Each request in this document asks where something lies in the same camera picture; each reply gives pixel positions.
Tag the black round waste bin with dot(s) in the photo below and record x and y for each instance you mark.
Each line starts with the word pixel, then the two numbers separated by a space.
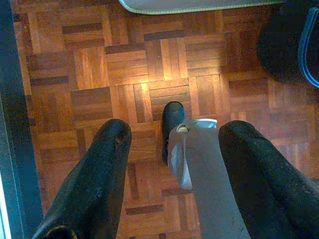
pixel 279 49

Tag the green and white quilted mattress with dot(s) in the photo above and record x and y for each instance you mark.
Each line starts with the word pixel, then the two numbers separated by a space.
pixel 199 6

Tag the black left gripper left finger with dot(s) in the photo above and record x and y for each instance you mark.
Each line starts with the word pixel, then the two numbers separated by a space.
pixel 87 179

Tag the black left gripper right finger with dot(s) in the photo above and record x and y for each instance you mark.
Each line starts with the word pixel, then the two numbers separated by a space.
pixel 269 179

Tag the frosted glass sliding door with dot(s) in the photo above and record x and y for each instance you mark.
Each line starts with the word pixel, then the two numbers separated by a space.
pixel 3 219

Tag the black robot left foot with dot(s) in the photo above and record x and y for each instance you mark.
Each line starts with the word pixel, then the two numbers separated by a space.
pixel 172 119

